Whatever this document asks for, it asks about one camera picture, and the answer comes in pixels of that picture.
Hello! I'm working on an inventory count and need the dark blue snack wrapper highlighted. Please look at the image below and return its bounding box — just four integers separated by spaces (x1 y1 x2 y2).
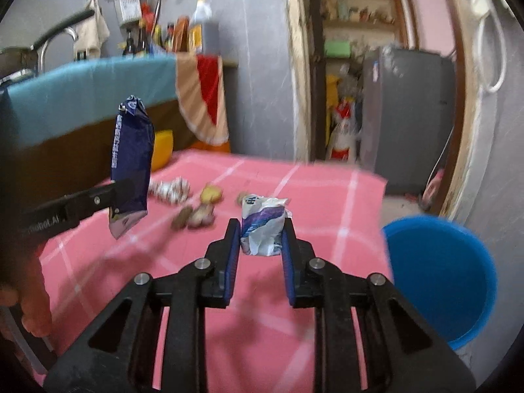
109 96 155 239

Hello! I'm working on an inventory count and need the small brown peel piece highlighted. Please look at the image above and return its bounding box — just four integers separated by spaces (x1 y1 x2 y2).
171 205 194 232

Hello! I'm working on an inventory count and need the brown peel scrap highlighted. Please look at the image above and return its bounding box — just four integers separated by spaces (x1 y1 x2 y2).
187 204 215 229

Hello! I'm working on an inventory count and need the white blue wrapper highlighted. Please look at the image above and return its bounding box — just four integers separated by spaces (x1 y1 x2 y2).
241 194 290 257

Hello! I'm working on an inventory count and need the yellow potato slice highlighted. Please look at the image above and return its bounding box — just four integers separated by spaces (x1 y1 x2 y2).
200 184 223 205

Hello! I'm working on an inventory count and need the left hand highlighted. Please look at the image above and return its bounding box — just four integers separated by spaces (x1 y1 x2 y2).
1 243 52 338

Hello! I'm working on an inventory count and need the blue plastic bucket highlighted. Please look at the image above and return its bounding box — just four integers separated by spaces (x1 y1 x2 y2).
383 215 497 350

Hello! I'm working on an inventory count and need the light blue cloth cover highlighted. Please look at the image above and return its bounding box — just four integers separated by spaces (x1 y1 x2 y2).
7 55 177 148

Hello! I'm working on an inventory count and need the pink checked tablecloth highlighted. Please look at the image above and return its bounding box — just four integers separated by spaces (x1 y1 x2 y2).
40 151 390 392

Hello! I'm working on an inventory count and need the yellow plastic bowl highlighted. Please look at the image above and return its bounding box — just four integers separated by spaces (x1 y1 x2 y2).
151 130 174 172

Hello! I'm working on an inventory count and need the beige hanging towel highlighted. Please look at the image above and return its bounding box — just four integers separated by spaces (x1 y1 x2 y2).
74 0 110 60

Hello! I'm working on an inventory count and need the dark sauce bottle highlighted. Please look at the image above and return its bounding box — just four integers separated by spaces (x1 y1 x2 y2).
122 29 136 56

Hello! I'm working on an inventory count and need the red white sack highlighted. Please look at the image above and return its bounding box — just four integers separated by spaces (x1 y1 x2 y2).
327 99 358 164

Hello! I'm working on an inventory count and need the striped red orange cloth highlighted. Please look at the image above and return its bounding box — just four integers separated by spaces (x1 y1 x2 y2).
175 53 229 147

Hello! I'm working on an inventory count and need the green box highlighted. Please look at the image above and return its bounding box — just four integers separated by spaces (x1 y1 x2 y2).
324 40 352 59

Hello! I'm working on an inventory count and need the wooden shelf unit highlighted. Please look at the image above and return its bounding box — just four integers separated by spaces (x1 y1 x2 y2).
321 0 408 48

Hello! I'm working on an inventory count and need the black pan handle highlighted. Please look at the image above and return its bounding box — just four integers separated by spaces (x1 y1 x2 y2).
30 9 94 51

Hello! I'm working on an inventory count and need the white hose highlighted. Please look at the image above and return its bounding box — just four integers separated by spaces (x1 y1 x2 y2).
470 0 508 94

